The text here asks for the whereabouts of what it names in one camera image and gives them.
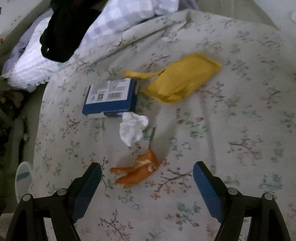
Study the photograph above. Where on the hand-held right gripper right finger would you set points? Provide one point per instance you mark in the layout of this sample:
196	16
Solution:
208	190

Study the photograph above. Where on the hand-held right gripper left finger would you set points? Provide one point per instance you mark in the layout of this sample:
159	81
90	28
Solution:
86	192

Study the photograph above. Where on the orange peel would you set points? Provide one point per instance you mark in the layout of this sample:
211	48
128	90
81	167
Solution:
138	171

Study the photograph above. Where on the white plastic basket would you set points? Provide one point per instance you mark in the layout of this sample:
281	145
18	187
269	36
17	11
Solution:
23	176

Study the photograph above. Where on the floral bedsheet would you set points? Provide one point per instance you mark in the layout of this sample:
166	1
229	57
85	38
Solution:
231	129

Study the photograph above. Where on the crumpled white tissue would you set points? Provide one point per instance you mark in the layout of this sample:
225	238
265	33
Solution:
131	129

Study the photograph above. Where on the dark blue cardboard box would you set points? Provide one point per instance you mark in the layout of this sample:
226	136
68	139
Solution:
108	92

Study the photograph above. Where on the yellow foil wrapper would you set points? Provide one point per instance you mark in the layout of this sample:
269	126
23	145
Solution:
182	78

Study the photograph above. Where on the checkered pillow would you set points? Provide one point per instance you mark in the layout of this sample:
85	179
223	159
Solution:
30	67

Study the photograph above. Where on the black garment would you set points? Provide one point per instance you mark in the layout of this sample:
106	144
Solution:
62	34

